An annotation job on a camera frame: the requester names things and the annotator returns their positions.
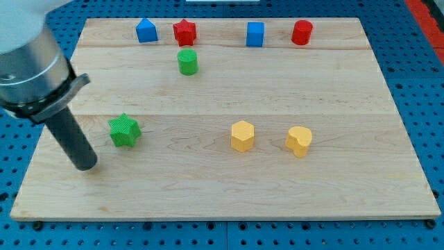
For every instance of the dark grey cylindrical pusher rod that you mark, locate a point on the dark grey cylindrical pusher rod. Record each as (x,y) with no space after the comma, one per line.
(66,131)

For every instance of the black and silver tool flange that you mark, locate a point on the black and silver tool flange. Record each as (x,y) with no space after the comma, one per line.
(57,100)

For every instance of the green star block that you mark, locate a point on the green star block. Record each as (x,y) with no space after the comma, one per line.
(124,131)

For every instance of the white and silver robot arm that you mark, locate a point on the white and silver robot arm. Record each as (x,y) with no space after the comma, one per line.
(37,79)

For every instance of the red star block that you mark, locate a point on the red star block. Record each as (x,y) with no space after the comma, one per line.
(185,33)

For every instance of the blue pentagon house block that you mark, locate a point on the blue pentagon house block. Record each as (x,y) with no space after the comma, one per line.
(146,31)

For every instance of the light wooden board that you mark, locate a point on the light wooden board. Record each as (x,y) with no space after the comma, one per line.
(360,164)

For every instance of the green cylinder block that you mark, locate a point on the green cylinder block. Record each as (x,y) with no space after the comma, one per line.
(187,62)

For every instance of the yellow hexagon block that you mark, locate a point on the yellow hexagon block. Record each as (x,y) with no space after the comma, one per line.
(242,136)

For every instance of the blue cube block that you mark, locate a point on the blue cube block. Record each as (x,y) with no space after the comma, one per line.
(255,34)

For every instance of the yellow heart block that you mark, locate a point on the yellow heart block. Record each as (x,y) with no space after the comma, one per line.
(299,140)

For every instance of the red cylinder block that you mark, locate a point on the red cylinder block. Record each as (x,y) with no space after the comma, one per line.
(302,32)

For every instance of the red strip at edge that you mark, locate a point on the red strip at edge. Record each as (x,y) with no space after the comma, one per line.
(426,15)

